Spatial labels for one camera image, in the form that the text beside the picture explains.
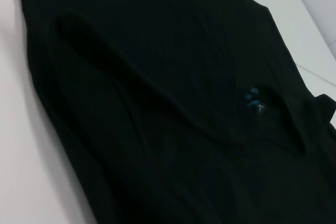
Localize black shirt with FREE print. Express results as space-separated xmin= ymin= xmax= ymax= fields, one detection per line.
xmin=14 ymin=0 xmax=336 ymax=224

